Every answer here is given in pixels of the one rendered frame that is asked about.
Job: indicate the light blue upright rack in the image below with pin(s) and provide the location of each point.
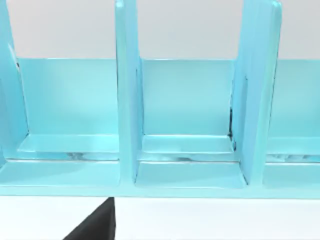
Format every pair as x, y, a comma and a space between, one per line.
175, 100

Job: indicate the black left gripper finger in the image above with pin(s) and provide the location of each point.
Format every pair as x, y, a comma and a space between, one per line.
100, 222

